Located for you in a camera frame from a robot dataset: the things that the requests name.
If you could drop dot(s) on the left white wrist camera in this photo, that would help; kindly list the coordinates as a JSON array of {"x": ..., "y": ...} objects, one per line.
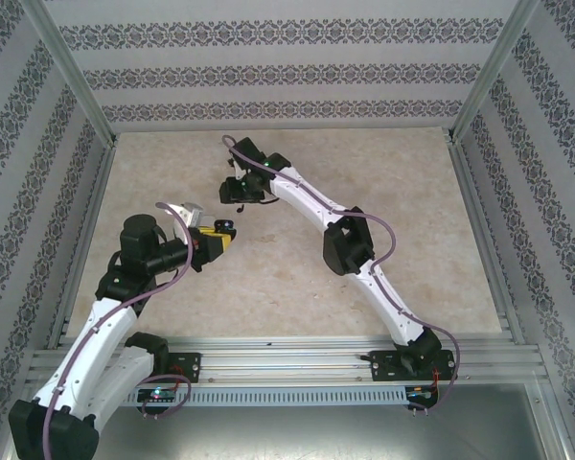
[{"x": 189, "y": 213}]

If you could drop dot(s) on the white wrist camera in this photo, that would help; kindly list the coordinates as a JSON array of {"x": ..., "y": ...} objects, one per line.
[
  {"x": 189, "y": 213},
  {"x": 238, "y": 168}
]

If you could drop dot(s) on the grey metal sheet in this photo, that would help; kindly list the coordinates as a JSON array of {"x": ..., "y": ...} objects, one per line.
[{"x": 287, "y": 431}]

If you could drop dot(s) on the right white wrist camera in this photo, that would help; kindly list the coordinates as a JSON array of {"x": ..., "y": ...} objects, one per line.
[{"x": 238, "y": 168}]

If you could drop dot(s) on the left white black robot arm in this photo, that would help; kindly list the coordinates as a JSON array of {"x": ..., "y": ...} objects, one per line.
[{"x": 96, "y": 345}]

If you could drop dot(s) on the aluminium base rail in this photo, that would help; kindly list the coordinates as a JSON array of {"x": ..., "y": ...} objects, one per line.
[{"x": 287, "y": 359}]

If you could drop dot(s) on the aluminium frame post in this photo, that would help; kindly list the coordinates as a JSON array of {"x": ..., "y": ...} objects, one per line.
[
  {"x": 489, "y": 76},
  {"x": 79, "y": 76}
]

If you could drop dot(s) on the small circuit board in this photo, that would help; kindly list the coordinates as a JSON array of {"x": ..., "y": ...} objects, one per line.
[
  {"x": 421, "y": 393},
  {"x": 158, "y": 394}
]

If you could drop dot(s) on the aluminium side rail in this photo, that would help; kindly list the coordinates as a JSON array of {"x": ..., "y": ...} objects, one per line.
[
  {"x": 97, "y": 191},
  {"x": 469, "y": 191}
]

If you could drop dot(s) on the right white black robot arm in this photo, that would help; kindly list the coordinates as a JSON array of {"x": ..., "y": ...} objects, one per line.
[{"x": 388, "y": 297}]

